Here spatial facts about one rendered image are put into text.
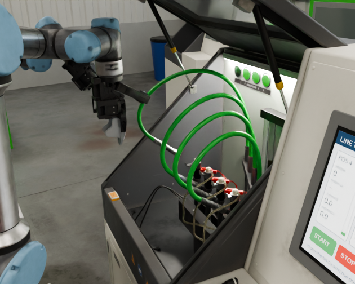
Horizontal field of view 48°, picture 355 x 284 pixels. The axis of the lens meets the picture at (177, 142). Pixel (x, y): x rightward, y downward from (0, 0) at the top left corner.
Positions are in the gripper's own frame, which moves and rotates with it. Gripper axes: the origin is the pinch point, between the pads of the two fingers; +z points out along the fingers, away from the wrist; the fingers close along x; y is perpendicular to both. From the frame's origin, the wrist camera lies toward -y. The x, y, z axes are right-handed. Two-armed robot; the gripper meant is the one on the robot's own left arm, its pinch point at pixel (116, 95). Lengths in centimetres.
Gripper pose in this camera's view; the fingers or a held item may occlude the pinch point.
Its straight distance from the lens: 137.2
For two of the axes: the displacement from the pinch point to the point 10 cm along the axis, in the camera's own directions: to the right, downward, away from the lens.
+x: -1.7, 1.5, -9.7
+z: 6.7, 7.5, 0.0
